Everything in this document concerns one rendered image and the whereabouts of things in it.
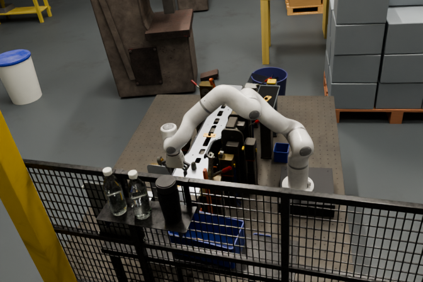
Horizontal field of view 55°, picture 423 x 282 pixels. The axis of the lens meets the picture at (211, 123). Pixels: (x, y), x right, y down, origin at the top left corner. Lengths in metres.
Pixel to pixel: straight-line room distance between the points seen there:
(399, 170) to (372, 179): 0.29
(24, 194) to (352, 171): 2.90
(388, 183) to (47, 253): 2.85
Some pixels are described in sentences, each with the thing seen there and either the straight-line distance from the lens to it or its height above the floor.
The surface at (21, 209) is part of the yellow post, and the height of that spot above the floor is 1.39.
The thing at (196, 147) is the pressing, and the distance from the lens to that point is 2.56.
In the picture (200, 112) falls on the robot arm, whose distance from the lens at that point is 2.02.
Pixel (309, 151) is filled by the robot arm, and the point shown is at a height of 1.16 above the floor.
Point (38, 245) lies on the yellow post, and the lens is 2.01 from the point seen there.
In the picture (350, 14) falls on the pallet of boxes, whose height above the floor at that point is 1.20.
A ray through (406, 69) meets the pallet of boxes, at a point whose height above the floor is 0.63.
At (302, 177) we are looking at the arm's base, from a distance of 2.43.
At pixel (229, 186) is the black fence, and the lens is 1.44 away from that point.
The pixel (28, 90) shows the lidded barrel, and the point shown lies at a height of 0.19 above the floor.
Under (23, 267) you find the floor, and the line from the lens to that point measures 3.66.
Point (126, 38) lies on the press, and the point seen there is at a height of 0.83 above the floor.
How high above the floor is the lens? 2.51
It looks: 33 degrees down
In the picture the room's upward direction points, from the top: 7 degrees counter-clockwise
